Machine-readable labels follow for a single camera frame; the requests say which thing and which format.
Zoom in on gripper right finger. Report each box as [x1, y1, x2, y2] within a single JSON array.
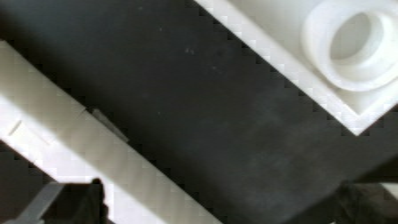
[[333, 182, 398, 224]]

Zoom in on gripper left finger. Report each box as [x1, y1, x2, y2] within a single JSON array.
[[10, 178, 108, 224]]

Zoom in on white square tabletop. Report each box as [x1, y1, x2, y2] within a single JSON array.
[[193, 0, 398, 134]]

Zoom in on white U-shaped fence wall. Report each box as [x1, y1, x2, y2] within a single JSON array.
[[0, 40, 221, 224]]

